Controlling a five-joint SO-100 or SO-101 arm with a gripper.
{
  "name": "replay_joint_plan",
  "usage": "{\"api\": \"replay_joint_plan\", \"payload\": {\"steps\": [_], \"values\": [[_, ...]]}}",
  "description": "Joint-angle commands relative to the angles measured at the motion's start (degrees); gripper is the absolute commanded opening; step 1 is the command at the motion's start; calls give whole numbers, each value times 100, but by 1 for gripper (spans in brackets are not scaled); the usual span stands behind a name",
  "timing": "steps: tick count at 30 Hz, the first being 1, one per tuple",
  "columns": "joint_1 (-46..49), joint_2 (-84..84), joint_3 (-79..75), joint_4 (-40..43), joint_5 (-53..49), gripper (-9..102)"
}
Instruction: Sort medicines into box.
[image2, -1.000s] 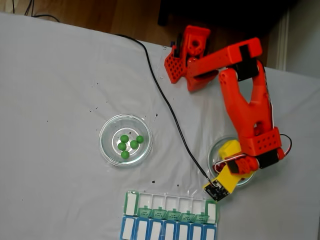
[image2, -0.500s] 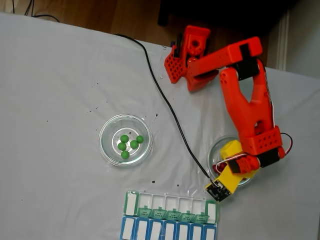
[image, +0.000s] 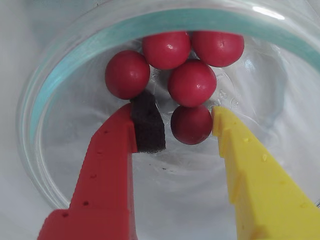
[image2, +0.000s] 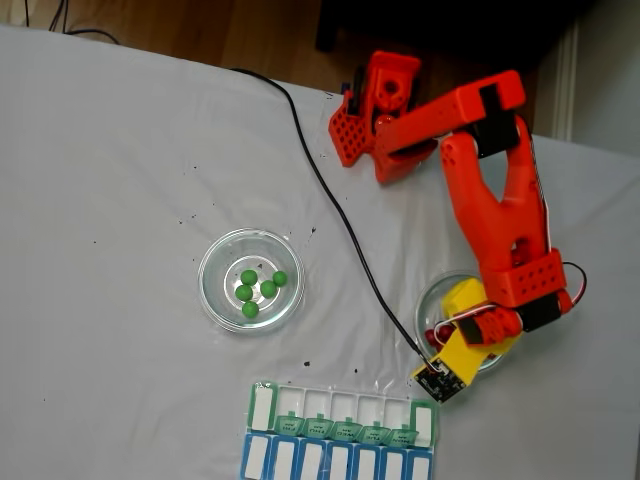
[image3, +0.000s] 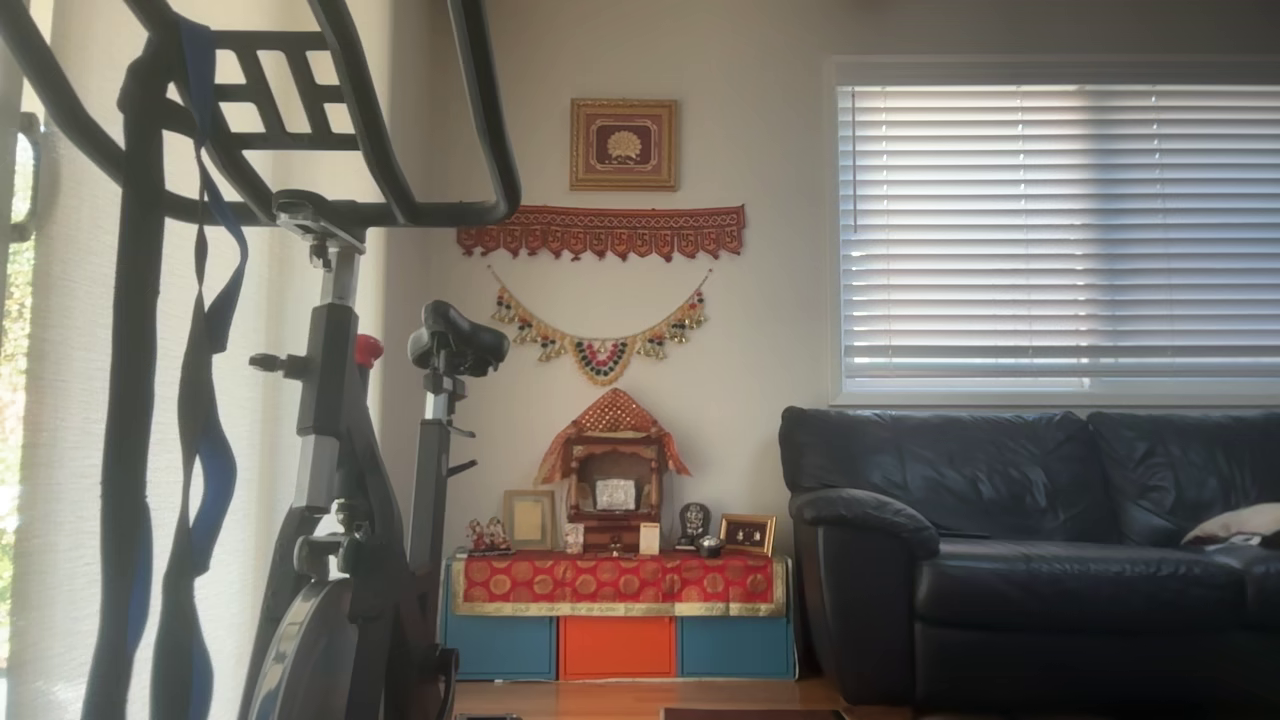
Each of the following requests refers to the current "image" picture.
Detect red ball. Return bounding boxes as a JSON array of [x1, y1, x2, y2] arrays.
[[191, 30, 245, 68], [167, 59, 218, 108], [104, 49, 151, 100], [142, 31, 192, 70], [170, 104, 213, 146]]

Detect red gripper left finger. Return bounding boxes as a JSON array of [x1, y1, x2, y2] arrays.
[[36, 90, 168, 240]]

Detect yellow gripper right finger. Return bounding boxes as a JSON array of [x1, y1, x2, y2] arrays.
[[211, 105, 320, 240]]

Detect white tablecloth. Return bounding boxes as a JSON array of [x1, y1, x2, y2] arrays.
[[0, 0, 320, 240]]

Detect clear glass bowl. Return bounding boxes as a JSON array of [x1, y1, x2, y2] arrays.
[[14, 0, 320, 212]]

